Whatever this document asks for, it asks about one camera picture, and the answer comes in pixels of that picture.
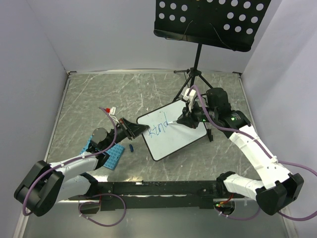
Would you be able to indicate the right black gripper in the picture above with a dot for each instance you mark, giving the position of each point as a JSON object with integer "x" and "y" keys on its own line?
{"x": 189, "y": 121}

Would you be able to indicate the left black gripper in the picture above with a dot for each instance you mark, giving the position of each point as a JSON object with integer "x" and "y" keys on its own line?
{"x": 132, "y": 130}

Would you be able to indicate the blue marker cap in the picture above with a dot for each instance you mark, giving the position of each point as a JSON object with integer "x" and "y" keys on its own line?
{"x": 131, "y": 147}

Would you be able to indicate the white board with black frame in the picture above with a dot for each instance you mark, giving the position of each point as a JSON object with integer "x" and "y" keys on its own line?
{"x": 163, "y": 139}

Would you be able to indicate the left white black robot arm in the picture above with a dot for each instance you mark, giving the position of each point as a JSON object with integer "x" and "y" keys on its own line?
{"x": 46, "y": 184}

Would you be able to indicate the black whiteboard easel stand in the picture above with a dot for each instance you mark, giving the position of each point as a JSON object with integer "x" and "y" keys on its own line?
{"x": 209, "y": 131}

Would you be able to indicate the blue studded building plate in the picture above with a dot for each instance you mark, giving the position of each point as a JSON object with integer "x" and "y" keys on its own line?
{"x": 108, "y": 159}

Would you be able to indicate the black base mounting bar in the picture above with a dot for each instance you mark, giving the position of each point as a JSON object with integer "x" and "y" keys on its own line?
{"x": 157, "y": 194}

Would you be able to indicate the black perforated music stand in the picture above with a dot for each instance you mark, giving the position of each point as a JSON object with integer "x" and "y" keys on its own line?
{"x": 227, "y": 24}

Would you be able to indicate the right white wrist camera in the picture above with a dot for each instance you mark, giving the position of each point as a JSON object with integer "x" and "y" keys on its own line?
{"x": 188, "y": 97}

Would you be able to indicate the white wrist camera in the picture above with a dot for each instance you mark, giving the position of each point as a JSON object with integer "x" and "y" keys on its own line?
{"x": 188, "y": 97}
{"x": 111, "y": 111}

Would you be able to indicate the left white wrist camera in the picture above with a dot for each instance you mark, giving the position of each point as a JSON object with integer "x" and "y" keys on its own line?
{"x": 111, "y": 111}

